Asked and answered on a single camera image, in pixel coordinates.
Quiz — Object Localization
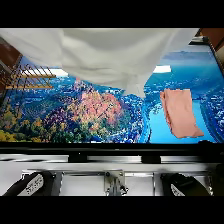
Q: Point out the white shirt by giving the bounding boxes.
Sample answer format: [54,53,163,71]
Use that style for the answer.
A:
[0,28,201,100]

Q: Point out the pink garment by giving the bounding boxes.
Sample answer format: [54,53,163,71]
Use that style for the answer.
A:
[159,87,205,140]

